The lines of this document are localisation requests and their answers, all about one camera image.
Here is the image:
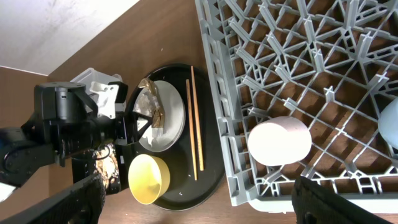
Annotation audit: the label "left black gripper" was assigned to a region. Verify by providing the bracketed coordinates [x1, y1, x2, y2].
[114, 111, 152, 146]

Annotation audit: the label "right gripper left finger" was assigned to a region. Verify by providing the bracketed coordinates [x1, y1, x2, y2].
[1, 174, 106, 224]

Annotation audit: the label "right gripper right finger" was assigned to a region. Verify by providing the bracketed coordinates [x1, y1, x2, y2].
[292, 177, 389, 224]

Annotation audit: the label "gold foil wrapper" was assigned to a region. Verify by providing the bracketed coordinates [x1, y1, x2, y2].
[138, 78, 165, 128]

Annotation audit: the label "peanut shells food scraps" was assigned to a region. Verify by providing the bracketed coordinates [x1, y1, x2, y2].
[93, 144, 120, 191]

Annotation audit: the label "yellow bowl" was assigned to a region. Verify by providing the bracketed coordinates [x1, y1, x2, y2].
[128, 154, 170, 205]

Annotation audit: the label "wooden chopstick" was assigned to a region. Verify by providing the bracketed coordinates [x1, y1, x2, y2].
[191, 66, 205, 171]
[185, 79, 198, 181]

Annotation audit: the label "pink plastic cup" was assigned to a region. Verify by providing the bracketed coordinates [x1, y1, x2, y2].
[247, 116, 312, 166]

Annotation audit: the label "light blue plastic cup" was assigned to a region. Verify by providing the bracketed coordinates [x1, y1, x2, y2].
[378, 98, 398, 148]

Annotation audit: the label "white napkin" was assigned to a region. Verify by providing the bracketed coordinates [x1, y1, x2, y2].
[133, 91, 164, 146]

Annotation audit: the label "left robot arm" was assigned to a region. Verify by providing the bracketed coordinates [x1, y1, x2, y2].
[1, 82, 152, 187]

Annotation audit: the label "grey dishwasher rack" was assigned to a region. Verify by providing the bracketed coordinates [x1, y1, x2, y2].
[195, 0, 397, 213]

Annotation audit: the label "grey round plate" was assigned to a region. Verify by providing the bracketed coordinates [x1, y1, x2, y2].
[133, 80, 185, 152]

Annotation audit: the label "black rectangular tray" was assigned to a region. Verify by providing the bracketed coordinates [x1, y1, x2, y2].
[71, 143, 134, 195]

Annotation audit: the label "round black serving tray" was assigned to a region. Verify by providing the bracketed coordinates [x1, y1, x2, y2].
[148, 64, 225, 210]

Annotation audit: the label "clear plastic storage bin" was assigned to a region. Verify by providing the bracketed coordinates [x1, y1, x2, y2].
[71, 68, 123, 95]

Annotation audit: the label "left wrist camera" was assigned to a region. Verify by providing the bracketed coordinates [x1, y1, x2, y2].
[90, 82, 128, 119]

